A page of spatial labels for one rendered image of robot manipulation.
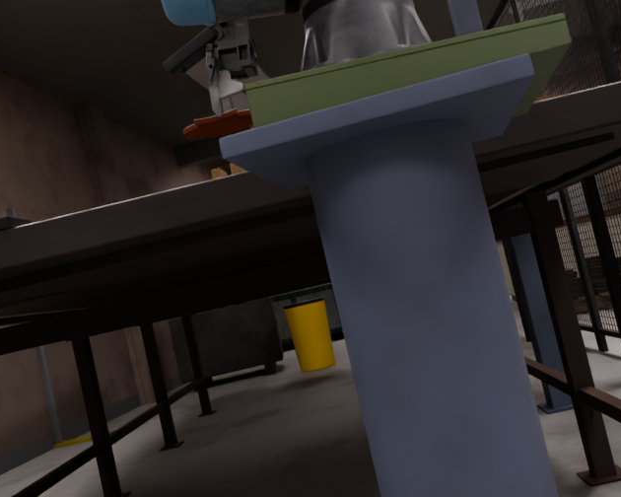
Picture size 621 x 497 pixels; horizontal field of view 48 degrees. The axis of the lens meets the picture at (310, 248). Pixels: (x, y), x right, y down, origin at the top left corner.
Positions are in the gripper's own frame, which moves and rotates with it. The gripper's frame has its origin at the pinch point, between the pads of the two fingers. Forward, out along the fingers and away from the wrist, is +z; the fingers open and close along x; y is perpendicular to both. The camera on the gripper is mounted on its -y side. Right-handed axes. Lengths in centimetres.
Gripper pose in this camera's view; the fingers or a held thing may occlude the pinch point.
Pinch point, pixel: (223, 121)
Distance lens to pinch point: 130.6
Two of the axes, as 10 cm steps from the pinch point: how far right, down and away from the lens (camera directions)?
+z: 1.3, 9.9, -0.5
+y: 9.9, -1.3, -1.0
